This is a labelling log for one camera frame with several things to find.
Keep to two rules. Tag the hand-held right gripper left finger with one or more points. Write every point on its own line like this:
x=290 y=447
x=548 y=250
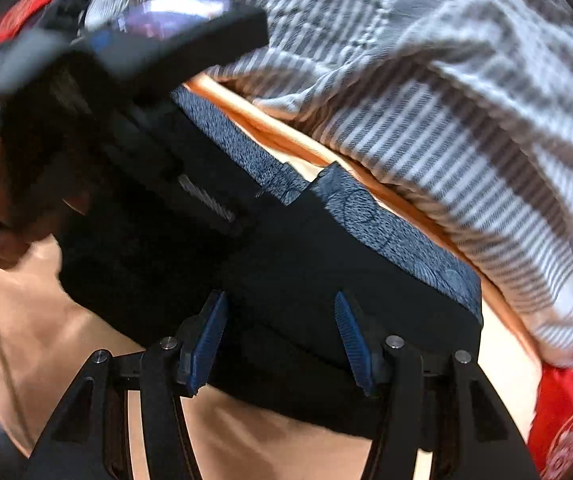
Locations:
x=206 y=345

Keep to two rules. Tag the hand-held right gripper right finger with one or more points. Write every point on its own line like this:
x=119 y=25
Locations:
x=354 y=345

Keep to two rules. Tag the black pants with blue trim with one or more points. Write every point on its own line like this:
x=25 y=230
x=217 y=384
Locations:
x=291 y=285

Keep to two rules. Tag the peach bed sheet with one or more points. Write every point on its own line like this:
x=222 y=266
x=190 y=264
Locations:
x=266 y=452

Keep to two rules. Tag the red patterned cloth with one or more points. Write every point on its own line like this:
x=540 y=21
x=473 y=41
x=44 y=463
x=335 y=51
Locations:
x=19 y=15

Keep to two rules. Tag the red patterned garment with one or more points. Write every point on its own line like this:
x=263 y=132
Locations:
x=571 y=425

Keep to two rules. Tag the grey striped duvet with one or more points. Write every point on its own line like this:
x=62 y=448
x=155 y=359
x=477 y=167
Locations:
x=416 y=85

